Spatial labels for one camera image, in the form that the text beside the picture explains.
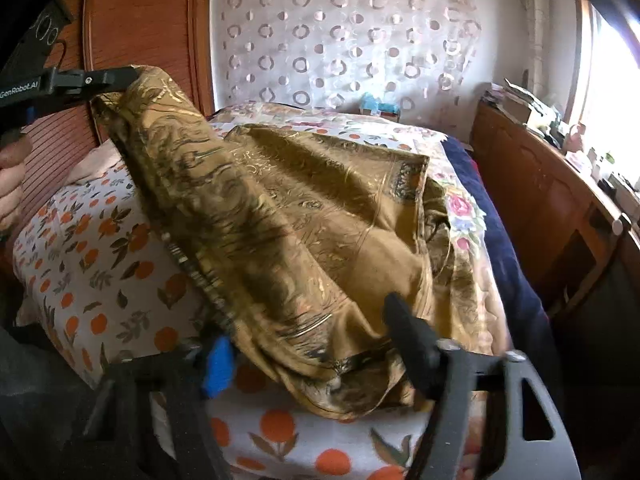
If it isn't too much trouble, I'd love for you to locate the navy blue blanket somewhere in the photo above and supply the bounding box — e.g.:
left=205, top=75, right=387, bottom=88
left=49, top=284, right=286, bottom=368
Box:
left=442, top=137, right=561, bottom=361

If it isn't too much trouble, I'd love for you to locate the stack of books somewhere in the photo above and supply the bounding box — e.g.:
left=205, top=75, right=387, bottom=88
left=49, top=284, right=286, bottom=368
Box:
left=482, top=80, right=551, bottom=131

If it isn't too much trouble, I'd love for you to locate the floral quilt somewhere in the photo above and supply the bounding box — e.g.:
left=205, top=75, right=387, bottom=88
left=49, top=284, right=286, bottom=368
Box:
left=207, top=101, right=511, bottom=356

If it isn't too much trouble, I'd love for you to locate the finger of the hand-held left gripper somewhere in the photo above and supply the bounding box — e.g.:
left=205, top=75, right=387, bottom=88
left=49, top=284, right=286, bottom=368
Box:
left=47, top=66, right=141, bottom=103

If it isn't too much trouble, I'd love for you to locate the person's left hand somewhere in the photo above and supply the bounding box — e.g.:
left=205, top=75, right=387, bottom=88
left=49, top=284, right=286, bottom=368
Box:
left=0, top=140, right=33, bottom=241

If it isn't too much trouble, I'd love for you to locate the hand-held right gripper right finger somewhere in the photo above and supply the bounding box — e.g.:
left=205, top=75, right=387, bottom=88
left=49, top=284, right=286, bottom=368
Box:
left=382, top=292, right=583, bottom=480

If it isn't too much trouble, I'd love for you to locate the golden brown patterned cloth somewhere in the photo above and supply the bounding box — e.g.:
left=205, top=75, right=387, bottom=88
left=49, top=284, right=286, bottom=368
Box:
left=90, top=64, right=483, bottom=418

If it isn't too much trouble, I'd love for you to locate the person's dark clothing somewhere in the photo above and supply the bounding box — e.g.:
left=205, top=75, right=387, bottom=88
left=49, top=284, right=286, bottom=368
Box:
left=0, top=320, right=106, bottom=480

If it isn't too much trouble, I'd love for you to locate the beige pink cloth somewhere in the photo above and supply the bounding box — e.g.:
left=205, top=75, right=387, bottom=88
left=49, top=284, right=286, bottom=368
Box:
left=65, top=139, right=127, bottom=186

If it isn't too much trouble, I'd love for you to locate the circle patterned sheer curtain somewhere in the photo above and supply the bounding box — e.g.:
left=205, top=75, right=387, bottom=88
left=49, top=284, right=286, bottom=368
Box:
left=210, top=0, right=483, bottom=121

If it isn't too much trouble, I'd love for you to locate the pink figurine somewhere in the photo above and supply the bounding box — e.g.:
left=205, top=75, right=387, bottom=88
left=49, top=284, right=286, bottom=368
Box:
left=565, top=124, right=588, bottom=153

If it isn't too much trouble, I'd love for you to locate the window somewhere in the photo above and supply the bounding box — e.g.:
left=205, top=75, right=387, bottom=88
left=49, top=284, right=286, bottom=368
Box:
left=575, top=0, right=640, bottom=196

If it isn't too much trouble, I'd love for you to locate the blue plush toy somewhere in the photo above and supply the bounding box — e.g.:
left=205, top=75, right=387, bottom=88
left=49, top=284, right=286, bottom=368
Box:
left=360, top=92, right=401, bottom=120

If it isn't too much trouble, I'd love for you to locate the wooden cabinet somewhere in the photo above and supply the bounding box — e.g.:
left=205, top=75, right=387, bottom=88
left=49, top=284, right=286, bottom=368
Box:
left=470, top=100, right=640, bottom=311

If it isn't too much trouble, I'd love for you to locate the orange fruit print sheet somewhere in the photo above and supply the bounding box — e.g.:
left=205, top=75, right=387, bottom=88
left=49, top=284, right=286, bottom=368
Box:
left=12, top=160, right=501, bottom=480

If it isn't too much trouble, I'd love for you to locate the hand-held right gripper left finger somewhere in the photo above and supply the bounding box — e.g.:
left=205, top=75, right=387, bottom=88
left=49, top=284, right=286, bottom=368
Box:
left=75, top=335, right=236, bottom=480

